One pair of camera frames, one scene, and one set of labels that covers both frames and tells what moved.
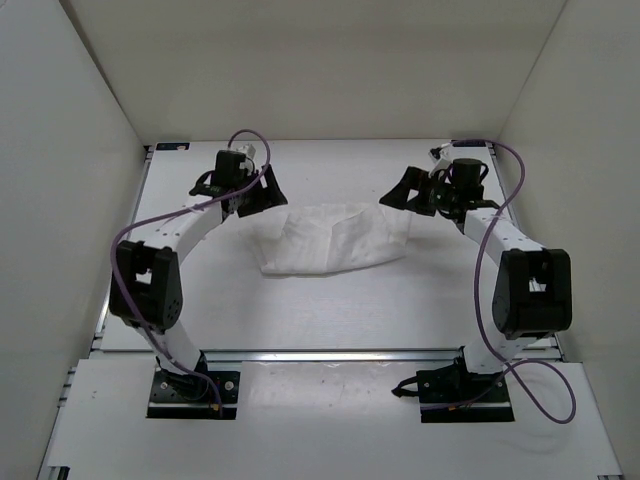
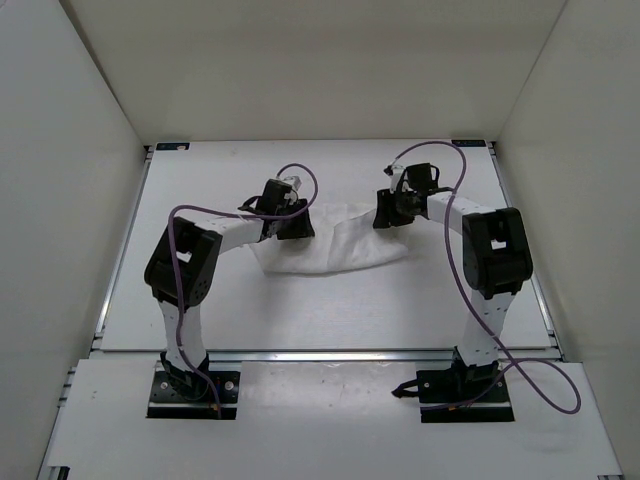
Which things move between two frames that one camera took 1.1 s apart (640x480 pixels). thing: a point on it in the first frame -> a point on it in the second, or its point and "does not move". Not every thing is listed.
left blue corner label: [169, 146] does not move
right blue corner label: [468, 143] does not move
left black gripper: [269, 197] -> [301, 227]
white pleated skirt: [311, 239] does not move
